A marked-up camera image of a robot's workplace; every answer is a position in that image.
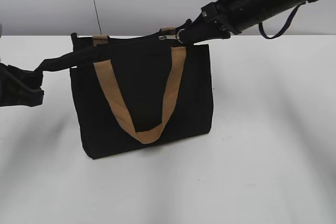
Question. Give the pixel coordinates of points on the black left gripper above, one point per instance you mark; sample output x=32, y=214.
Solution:
x=20, y=87

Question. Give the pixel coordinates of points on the silver zipper pull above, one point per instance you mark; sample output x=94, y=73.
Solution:
x=171, y=35

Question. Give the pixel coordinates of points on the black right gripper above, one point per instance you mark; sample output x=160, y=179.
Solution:
x=222, y=16

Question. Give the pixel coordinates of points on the tan front bag handle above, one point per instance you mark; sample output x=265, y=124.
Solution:
x=108, y=82

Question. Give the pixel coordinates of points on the tan bag handle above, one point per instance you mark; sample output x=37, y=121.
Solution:
x=104, y=39
x=108, y=82

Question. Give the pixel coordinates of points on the tan rear bag handle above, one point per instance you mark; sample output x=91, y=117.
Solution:
x=104, y=39

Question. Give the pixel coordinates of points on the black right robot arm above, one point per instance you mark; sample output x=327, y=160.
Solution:
x=269, y=9

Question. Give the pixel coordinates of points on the black canvas tote bag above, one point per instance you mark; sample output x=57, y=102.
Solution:
x=141, y=66

